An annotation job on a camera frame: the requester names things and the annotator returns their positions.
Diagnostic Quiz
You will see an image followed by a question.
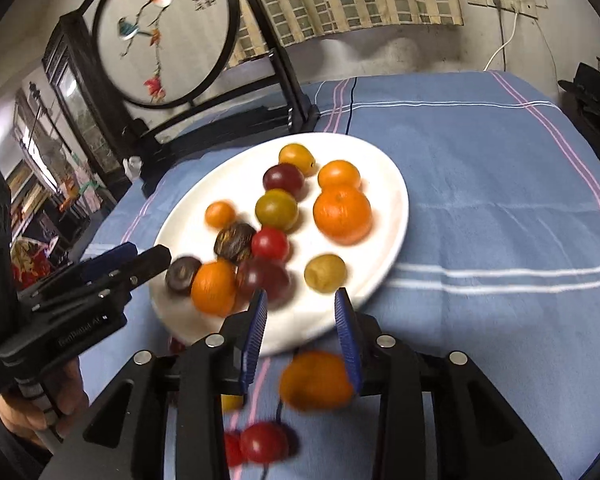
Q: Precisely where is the red patterned cloth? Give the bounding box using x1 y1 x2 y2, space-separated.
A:
10 238 57 287

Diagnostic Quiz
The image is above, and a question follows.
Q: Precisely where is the dark red plum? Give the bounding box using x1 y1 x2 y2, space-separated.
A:
262 163 305 200
236 257 292 306

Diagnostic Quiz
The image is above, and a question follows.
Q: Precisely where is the green-brown plum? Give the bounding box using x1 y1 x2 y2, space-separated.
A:
255 189 300 232

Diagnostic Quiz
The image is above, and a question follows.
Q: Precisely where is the white power cable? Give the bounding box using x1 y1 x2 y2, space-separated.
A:
482 9 522 72

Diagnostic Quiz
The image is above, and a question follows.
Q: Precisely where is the small orange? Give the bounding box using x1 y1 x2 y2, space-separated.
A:
204 201 237 230
279 351 355 412

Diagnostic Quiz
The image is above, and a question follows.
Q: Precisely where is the blue striped tablecloth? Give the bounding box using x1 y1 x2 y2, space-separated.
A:
77 71 600 480

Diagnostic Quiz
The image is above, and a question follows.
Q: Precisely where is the black hat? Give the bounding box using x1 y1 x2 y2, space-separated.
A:
557 62 600 107

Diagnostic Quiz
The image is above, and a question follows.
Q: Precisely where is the dark brown dried persimmon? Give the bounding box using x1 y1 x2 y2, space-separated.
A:
214 222 257 264
165 256 202 293

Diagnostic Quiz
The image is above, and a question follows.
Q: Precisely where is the large orange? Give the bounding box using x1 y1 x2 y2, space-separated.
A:
190 260 238 317
313 185 372 246

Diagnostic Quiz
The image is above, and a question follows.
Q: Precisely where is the person's left hand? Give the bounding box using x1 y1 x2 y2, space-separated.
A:
0 360 89 433

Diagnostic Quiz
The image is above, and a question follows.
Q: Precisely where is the black cable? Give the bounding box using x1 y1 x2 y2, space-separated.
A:
346 77 357 136

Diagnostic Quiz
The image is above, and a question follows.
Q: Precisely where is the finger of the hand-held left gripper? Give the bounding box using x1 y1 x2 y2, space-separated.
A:
32 246 173 313
19 242 138 301

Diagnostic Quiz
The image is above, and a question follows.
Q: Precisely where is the round embroidered bird screen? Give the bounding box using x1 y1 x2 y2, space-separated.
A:
60 0 322 198

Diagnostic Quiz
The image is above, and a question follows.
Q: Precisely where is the medium orange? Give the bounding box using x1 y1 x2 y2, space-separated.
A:
318 159 362 192

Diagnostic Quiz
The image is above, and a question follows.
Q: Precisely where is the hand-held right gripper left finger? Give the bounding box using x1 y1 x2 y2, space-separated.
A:
40 288 269 480

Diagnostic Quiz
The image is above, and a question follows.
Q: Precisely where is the dark wooden cabinet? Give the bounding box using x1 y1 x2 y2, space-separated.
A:
41 14 133 193

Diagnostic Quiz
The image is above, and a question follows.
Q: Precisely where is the white oval plate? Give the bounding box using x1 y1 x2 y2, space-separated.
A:
150 132 411 358

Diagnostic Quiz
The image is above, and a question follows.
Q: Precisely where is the yellow-orange plum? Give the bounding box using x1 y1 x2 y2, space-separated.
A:
279 143 317 177

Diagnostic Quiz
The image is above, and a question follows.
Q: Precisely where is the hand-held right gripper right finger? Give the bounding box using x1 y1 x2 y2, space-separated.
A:
334 287 548 480

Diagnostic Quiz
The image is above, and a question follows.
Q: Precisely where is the red cherry tomato on cloth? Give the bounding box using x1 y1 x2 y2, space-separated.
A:
239 421 290 464

